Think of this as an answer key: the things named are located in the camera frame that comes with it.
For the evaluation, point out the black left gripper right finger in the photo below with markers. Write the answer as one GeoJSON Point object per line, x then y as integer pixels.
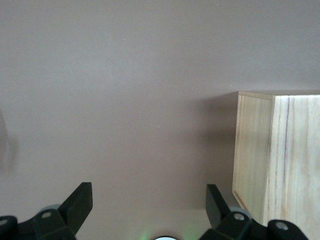
{"type": "Point", "coordinates": [215, 207]}

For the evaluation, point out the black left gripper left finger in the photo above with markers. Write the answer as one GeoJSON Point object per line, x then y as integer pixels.
{"type": "Point", "coordinates": [77, 205]}

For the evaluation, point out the light wooden cabinet box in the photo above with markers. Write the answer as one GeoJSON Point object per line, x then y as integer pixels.
{"type": "Point", "coordinates": [295, 150]}

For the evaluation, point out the brown table mat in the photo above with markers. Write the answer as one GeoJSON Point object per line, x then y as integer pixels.
{"type": "Point", "coordinates": [125, 100]}

